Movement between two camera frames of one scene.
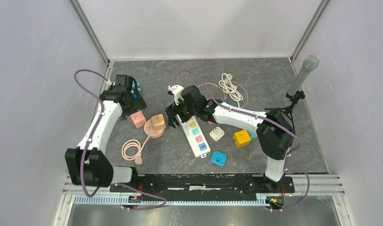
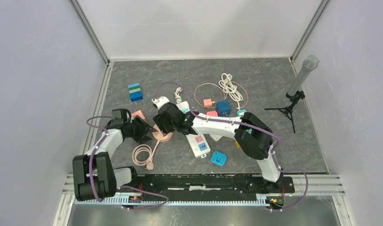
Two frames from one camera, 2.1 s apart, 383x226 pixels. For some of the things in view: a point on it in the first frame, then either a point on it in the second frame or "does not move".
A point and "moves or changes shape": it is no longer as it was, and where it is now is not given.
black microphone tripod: (289, 109) does not move
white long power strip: (195, 137) does not move
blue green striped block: (138, 85) does not move
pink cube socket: (138, 119) does not move
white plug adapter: (216, 133) does not move
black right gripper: (173, 110) → (160, 122)
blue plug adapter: (218, 158) does not move
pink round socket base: (150, 132) moves or changes shape
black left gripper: (138, 105) → (143, 128)
